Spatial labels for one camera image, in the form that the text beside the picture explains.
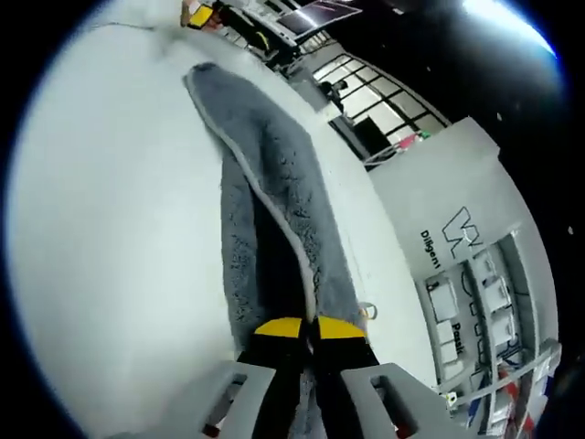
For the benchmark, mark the black monitor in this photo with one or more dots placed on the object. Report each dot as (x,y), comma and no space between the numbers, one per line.
(370,137)

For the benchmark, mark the set of white storage bins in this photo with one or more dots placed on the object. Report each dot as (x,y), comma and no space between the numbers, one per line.
(445,297)

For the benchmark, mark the silver laptop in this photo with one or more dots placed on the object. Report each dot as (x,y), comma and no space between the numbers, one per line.
(315,16)

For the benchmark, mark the pink flag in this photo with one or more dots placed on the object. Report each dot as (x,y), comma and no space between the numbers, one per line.
(408,142)

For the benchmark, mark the grey towel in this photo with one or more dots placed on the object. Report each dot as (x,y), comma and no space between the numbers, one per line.
(283,183)

